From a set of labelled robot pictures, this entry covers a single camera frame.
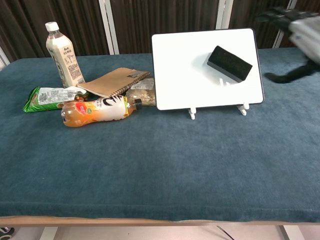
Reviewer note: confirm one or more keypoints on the white table leg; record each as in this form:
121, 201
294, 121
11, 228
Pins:
290, 233
48, 233

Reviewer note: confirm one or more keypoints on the green snack packet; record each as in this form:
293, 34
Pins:
47, 98

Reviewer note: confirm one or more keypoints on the blue felt table cloth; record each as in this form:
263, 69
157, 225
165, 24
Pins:
160, 162

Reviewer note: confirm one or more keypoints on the white plastic support leg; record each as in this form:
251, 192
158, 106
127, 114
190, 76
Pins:
243, 109
192, 113

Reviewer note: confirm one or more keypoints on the white partition post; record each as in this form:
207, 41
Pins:
224, 15
3, 58
280, 37
108, 27

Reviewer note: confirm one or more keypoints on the orange drink bottle black cap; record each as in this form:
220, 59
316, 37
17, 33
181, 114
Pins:
95, 112

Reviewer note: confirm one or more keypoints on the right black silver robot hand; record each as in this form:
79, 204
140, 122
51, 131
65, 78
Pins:
306, 35

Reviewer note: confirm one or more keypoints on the milk tea bottle white cap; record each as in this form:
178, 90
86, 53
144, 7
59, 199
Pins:
65, 57

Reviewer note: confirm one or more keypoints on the white tray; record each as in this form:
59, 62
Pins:
180, 75

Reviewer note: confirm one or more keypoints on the clear nut snack packet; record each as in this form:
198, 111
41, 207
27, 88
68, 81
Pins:
143, 95

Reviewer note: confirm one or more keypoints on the black rectangular block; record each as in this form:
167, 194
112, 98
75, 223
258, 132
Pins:
230, 63

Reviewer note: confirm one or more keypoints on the brown kraft spiral notebook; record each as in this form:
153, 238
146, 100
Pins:
112, 82

